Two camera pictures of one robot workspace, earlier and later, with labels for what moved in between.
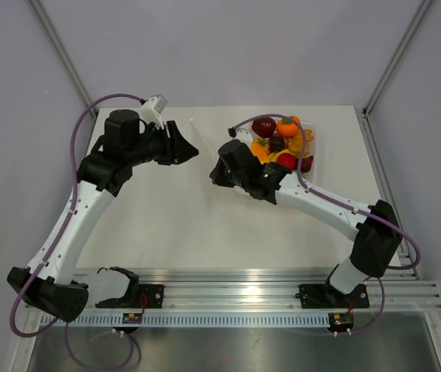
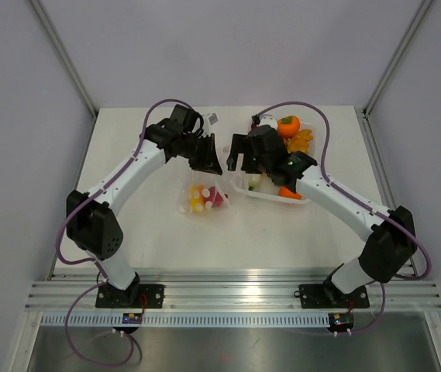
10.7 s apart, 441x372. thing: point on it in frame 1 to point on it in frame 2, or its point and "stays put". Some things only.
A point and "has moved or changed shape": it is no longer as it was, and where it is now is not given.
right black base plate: (326, 296) stays put
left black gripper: (182, 150) to (211, 164)
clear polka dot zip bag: (207, 158) has moved or changed shape
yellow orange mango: (260, 152) has moved or changed shape
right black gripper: (223, 182) to (241, 144)
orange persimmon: (287, 130) stays put
